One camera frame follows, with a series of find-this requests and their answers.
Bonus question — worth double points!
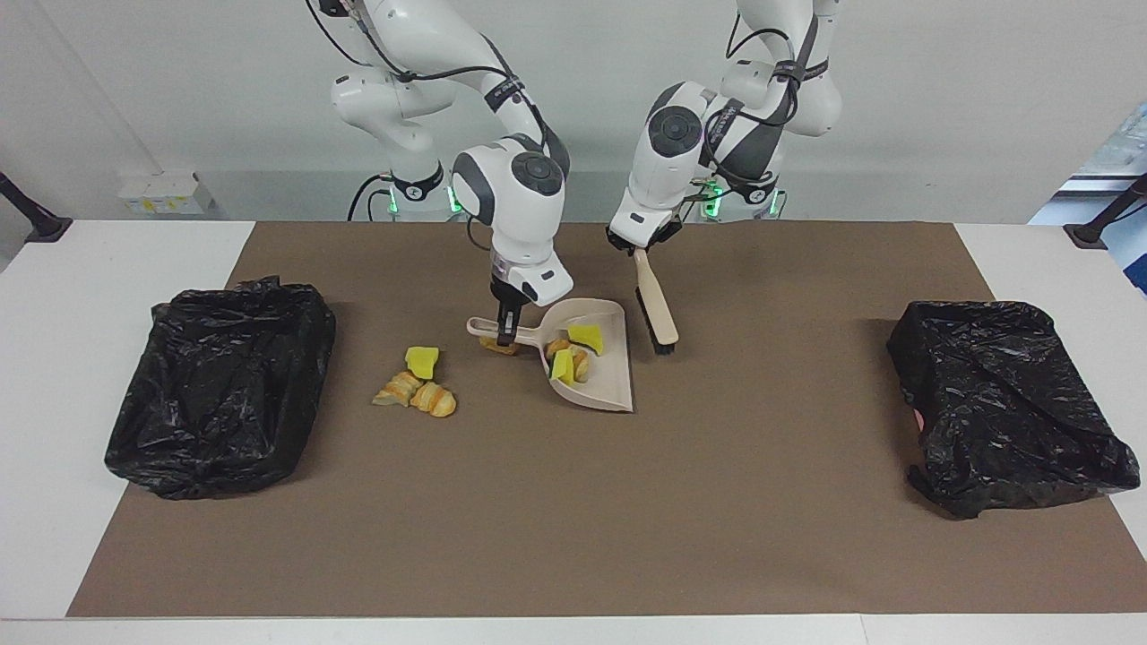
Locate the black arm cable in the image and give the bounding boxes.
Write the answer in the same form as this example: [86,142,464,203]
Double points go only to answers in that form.
[694,9,812,185]
[305,0,552,261]

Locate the black base cable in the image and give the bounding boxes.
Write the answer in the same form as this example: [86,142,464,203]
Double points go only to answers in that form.
[347,172,395,222]

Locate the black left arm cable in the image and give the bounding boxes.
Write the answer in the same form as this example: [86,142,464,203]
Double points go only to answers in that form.
[694,9,812,185]

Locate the black bag-lined trash bin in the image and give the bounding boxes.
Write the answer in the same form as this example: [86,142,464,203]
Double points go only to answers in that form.
[104,276,338,501]
[887,300,1142,520]

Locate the beige hand brush black bristles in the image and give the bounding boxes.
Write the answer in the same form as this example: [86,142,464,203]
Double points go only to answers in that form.
[632,249,680,355]

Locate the black stand foot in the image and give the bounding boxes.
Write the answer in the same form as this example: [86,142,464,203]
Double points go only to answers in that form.
[0,170,73,243]
[1064,175,1147,250]

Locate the white wall socket box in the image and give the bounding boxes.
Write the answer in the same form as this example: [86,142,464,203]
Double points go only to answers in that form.
[118,172,216,216]

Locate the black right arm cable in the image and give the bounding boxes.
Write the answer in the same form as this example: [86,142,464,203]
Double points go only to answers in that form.
[305,0,552,261]

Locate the brown table mat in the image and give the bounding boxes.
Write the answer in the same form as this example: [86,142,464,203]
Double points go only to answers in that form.
[67,221,1147,619]

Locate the pale croissant piece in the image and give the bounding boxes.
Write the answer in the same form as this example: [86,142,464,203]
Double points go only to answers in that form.
[371,370,424,409]

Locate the beige plastic dustpan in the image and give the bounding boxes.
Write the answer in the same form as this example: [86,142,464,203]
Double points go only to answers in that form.
[466,298,635,413]

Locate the beige bread chunk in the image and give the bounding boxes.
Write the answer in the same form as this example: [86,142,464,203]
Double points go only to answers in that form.
[547,338,592,384]

